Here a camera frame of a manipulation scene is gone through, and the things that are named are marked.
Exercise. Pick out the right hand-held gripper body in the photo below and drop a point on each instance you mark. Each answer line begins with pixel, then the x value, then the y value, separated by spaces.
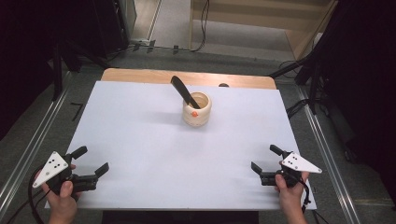
pixel 299 163

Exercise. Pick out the white table mat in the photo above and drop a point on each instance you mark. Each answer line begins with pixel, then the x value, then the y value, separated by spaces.
pixel 140 140

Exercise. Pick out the black tripod stand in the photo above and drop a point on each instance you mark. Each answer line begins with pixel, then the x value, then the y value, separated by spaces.
pixel 57 77
pixel 314 87

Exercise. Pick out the black knife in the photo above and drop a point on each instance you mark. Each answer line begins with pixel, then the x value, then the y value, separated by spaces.
pixel 182 88

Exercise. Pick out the person's left hand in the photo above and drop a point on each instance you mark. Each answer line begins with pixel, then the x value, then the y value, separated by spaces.
pixel 63 202

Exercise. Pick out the cream cup with orange mark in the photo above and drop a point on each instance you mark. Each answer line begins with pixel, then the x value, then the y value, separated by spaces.
pixel 196 119

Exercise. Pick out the metal floor rail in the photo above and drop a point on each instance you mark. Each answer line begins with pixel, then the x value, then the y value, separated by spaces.
pixel 323 149
pixel 40 137

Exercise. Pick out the black cabinet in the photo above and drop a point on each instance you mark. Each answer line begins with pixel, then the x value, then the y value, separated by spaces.
pixel 109 25

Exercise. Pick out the person's dark clothing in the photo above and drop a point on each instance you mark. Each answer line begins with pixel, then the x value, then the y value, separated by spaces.
pixel 180 218

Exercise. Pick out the light wooden shelf unit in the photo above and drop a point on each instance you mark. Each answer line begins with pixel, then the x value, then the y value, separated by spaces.
pixel 236 15

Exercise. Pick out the yellow floor tape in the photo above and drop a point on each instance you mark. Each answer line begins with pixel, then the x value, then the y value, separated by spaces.
pixel 373 201

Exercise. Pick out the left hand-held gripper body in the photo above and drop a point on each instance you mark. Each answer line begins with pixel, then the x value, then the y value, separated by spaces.
pixel 51 168

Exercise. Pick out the person's right hand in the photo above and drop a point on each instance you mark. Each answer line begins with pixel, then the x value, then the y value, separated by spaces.
pixel 289 196

